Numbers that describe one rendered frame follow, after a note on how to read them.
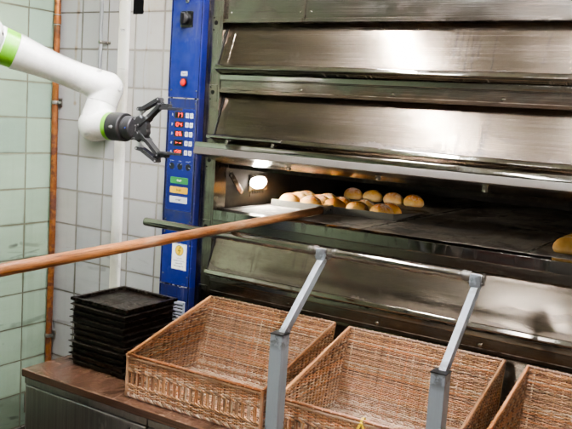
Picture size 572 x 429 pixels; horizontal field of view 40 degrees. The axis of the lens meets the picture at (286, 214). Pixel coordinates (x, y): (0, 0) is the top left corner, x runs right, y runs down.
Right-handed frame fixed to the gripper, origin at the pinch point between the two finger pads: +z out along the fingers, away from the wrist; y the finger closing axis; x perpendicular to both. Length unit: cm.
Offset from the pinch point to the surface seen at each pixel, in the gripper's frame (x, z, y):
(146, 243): 26.7, 14.3, 29.8
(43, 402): -1, -56, 101
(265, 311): -51, 4, 65
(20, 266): 71, 17, 30
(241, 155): -40.4, -3.8, 7.8
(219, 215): -55, -23, 33
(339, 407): -43, 41, 90
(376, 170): -41, 49, 8
